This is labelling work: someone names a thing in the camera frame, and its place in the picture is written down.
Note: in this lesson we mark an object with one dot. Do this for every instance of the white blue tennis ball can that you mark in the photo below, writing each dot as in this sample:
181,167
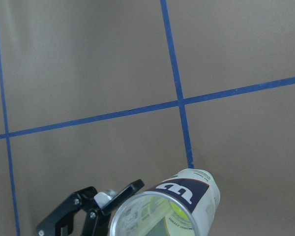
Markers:
149,213

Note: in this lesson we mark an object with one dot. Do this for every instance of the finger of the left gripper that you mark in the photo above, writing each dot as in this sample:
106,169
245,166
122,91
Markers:
98,207

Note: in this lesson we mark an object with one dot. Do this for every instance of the yellow tennis ball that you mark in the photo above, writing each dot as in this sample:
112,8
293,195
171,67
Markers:
178,210

